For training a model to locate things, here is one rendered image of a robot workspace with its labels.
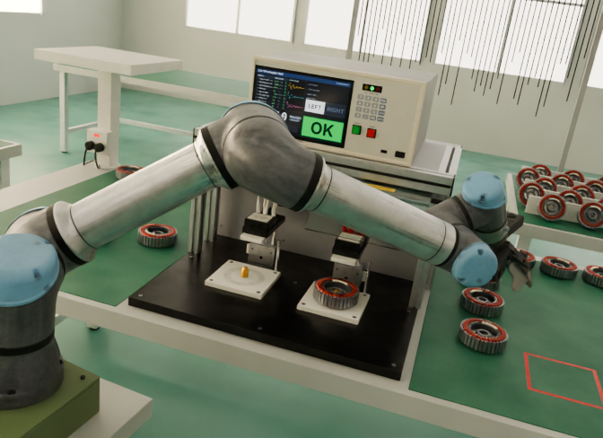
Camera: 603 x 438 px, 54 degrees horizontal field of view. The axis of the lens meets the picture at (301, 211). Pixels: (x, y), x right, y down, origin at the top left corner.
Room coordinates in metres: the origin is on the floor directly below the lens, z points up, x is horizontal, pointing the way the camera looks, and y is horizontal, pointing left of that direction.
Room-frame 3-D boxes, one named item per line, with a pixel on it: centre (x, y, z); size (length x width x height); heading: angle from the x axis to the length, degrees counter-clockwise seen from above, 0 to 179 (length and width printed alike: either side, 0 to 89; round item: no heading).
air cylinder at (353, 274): (1.46, -0.15, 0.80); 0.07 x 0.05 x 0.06; 76
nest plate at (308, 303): (1.32, -0.11, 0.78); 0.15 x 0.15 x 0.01; 76
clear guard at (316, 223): (1.31, -0.17, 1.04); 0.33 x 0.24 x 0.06; 166
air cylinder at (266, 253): (1.52, 0.09, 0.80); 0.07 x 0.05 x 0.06; 76
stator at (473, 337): (1.26, -0.47, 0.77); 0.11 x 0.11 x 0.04
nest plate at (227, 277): (1.38, 0.12, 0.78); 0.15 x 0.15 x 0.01; 76
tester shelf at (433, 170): (1.66, -0.07, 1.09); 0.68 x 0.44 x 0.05; 76
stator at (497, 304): (1.44, -0.51, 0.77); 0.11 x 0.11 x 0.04
